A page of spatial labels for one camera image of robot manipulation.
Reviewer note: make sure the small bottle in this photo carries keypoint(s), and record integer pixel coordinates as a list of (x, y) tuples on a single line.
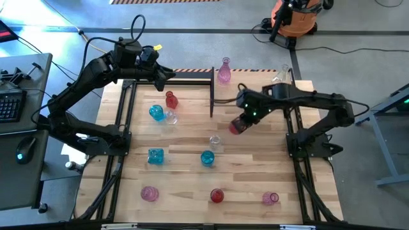
[(73, 166)]

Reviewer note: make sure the blue zigzag-pattern glass vase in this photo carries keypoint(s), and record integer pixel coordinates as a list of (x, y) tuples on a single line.
[(207, 158)]

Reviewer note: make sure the black desk clamp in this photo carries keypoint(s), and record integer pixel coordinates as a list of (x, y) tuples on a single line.
[(16, 76)]

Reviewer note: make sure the large red ribbed glass vase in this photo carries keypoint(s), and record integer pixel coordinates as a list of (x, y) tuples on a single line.
[(217, 195)]

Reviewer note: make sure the clear small glass vase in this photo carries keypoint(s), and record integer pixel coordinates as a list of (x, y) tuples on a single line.
[(215, 142), (172, 118)]

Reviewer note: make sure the black computer mouse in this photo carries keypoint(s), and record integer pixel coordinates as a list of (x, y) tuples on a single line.
[(25, 148)]

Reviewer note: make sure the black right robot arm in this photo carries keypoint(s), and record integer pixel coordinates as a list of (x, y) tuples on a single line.
[(319, 99)]

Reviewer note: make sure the black device with red screen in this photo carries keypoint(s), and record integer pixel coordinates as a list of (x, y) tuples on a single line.
[(6, 32)]

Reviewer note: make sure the black unit with green lights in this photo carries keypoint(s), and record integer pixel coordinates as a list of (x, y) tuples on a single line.
[(405, 103)]

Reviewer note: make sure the pink long-necked glass vase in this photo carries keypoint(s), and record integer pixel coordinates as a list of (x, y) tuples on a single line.
[(224, 73)]

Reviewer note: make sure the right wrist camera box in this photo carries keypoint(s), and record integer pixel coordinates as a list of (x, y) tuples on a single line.
[(246, 96)]

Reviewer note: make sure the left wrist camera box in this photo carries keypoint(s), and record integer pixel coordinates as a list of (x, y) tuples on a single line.
[(149, 55)]

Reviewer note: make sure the grey metal desk frame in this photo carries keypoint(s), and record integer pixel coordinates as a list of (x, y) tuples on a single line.
[(385, 153)]

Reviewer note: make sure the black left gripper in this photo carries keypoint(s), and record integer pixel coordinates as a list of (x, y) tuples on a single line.
[(150, 72)]

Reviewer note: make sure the yellow tag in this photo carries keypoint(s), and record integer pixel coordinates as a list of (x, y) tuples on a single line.
[(158, 47)]

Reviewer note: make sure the red round wide-mouth vase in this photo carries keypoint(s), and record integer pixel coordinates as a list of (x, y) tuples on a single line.
[(236, 127)]

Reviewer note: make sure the pink faceted glass vase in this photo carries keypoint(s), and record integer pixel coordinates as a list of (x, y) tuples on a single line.
[(270, 198)]

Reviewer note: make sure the grey desk with keyboard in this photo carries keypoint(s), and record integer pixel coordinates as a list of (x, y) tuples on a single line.
[(38, 96)]

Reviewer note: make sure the wooden shelf with black frame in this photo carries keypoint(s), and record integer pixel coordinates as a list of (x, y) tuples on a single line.
[(252, 80)]

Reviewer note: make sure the orange shop vacuum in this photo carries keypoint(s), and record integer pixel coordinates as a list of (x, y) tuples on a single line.
[(297, 19)]

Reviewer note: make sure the black keyboard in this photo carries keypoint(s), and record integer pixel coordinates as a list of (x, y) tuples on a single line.
[(11, 107)]

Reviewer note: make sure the white paper sheet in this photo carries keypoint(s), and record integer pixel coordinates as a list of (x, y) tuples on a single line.
[(68, 150)]

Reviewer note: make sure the black aluminium rig frame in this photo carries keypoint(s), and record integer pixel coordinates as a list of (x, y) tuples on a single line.
[(166, 224)]

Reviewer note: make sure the clear tall conical glass vase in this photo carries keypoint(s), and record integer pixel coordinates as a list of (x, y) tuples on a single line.
[(280, 76)]

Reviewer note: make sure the grey desk with mouse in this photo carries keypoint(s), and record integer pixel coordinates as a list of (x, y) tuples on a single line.
[(19, 185)]

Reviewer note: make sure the red square glass vase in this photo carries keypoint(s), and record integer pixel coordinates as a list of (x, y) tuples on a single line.
[(171, 100)]

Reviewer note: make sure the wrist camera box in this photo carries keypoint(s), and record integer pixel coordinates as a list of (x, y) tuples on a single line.
[(149, 55), (246, 96)]

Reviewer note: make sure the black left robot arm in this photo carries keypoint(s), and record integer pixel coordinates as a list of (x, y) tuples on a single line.
[(96, 68)]

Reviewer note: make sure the blue round ribbed glass vase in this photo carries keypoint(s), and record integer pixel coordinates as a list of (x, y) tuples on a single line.
[(156, 112)]

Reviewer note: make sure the silver bracket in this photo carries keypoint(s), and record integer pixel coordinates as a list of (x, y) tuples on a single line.
[(297, 227), (118, 226)]

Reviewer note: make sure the blue starburst-cut glass vase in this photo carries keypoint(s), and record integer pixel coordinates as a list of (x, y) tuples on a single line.
[(156, 156)]

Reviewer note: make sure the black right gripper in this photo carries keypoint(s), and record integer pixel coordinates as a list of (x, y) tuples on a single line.
[(254, 108)]

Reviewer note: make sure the pink round ribbed glass vase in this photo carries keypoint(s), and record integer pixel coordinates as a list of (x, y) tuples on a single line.
[(149, 193)]

